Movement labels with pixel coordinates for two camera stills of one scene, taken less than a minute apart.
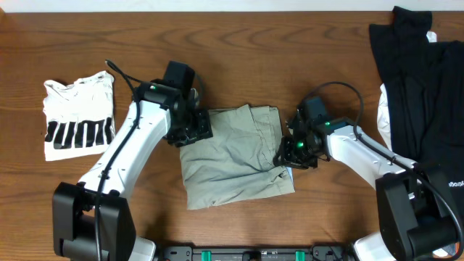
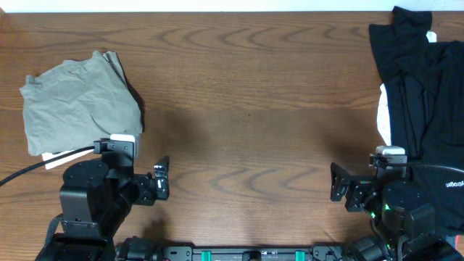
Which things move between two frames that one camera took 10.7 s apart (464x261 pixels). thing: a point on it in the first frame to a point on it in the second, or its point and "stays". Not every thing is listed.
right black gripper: x=287 y=157 to x=360 y=186
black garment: x=424 y=80 stays
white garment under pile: x=383 y=122 stays
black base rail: x=320 y=253 stays
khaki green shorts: x=236 y=163 to x=72 y=104
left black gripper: x=196 y=127 to x=151 y=185
